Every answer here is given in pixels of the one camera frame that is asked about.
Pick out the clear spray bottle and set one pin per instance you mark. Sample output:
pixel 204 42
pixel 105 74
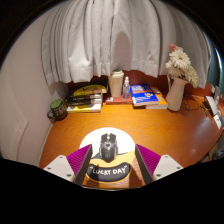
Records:
pixel 126 90

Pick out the green mug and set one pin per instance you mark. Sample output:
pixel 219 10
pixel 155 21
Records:
pixel 59 109

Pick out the round white yellow mouse pad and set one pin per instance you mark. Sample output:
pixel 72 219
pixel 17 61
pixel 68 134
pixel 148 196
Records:
pixel 108 173

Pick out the white pleated curtain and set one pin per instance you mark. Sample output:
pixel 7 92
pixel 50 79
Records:
pixel 110 36

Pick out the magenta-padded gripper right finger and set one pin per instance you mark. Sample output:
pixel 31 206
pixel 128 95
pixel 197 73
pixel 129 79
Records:
pixel 166 166

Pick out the reddish brown book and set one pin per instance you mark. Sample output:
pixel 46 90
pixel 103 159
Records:
pixel 115 100

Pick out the white ceramic vase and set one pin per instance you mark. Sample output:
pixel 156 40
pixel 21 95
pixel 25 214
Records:
pixel 176 96

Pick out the white angled device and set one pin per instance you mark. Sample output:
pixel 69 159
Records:
pixel 211 105

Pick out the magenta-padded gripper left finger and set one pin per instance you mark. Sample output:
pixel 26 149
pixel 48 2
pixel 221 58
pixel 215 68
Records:
pixel 60 168

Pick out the grey angular computer mouse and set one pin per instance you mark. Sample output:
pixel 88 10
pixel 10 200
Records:
pixel 108 148

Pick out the beige lidded tumbler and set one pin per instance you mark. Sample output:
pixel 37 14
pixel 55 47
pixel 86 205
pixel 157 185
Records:
pixel 115 85

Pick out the orange cover book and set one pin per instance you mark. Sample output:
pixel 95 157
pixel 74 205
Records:
pixel 160 99

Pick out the thick white book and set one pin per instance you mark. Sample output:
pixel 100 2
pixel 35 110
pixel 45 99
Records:
pixel 157 107

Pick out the pale flat book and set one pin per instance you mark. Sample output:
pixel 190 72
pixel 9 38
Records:
pixel 83 109

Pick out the blue cover book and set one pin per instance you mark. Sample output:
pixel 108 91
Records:
pixel 143 94

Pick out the white flower bunch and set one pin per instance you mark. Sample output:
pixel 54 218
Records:
pixel 181 65

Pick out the small white box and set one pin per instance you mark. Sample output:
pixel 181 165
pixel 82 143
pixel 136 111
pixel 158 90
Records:
pixel 217 121

